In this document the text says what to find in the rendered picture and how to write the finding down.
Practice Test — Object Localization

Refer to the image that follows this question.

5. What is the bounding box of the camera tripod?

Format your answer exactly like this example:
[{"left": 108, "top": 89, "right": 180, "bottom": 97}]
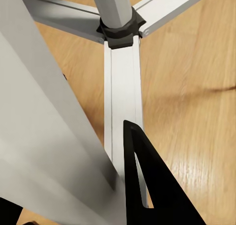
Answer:
[{"left": 0, "top": 0, "right": 200, "bottom": 225}]

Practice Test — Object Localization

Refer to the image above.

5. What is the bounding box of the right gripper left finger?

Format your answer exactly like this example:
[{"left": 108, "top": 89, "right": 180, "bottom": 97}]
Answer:
[{"left": 0, "top": 197, "right": 23, "bottom": 225}]

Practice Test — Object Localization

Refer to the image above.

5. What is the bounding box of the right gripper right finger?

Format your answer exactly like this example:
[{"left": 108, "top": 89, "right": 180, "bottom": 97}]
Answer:
[{"left": 123, "top": 120, "right": 206, "bottom": 225}]

